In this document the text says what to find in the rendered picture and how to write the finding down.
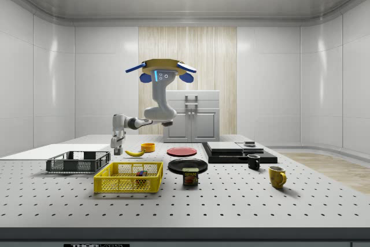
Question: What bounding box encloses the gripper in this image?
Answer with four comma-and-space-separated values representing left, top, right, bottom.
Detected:
110, 132, 125, 156

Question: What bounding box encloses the puzzle cube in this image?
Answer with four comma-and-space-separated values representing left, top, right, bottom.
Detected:
135, 170, 149, 186

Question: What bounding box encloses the yellow basket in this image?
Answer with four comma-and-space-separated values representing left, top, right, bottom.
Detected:
93, 162, 164, 194

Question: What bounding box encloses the dark grey basket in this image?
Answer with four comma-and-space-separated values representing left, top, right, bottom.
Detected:
45, 150, 112, 174

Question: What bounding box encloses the red plate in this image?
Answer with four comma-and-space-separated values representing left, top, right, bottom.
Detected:
166, 146, 198, 157

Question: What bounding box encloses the black plate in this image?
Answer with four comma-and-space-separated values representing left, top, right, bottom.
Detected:
167, 158, 209, 174

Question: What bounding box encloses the flat-sided can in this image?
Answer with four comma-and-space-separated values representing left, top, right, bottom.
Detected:
182, 167, 199, 186

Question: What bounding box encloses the white cabinet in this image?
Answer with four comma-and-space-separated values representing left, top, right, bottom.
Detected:
162, 90, 220, 143

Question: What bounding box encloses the black stove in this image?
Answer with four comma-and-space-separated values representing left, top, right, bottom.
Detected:
201, 140, 279, 164

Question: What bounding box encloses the black mug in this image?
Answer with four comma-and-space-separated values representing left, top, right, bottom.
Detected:
247, 154, 261, 170

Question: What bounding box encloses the yellow mug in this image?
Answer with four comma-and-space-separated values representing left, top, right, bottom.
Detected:
268, 165, 287, 189

